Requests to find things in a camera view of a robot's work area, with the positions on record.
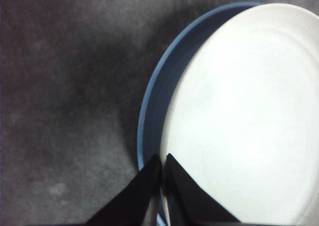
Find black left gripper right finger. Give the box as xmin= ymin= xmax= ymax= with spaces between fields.
xmin=163 ymin=153 xmax=241 ymax=226

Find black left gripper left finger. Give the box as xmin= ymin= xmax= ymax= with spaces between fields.
xmin=86 ymin=154 xmax=161 ymax=226

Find blue round plate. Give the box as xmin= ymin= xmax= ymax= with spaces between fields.
xmin=136 ymin=1 xmax=265 ymax=226

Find white round plate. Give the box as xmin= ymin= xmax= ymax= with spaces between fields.
xmin=160 ymin=2 xmax=319 ymax=226

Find dark grey table mat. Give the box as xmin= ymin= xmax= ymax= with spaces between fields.
xmin=0 ymin=0 xmax=319 ymax=226

